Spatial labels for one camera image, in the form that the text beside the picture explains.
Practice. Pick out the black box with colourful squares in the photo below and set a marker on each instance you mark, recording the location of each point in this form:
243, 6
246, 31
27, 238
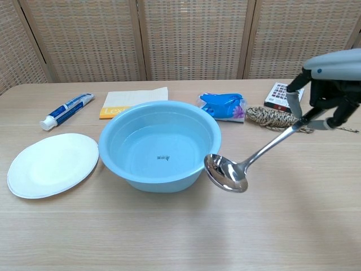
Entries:
277, 97

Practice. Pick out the yellow and white notepad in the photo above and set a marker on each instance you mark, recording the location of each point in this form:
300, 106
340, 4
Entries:
124, 97

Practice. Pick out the blue and white toothpaste tube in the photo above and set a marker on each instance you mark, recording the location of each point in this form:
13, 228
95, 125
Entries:
66, 110

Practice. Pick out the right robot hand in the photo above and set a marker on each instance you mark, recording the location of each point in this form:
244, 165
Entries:
332, 84

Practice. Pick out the light blue plastic basin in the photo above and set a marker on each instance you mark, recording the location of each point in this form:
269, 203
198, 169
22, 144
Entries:
158, 152

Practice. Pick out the woven rattan folding screen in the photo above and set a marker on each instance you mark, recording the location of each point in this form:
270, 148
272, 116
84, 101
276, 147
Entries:
180, 36

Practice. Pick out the blue floral tissue pack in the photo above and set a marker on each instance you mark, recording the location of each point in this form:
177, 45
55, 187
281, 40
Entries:
222, 105

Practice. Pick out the white paper plate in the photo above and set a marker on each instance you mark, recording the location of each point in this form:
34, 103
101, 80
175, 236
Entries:
50, 166

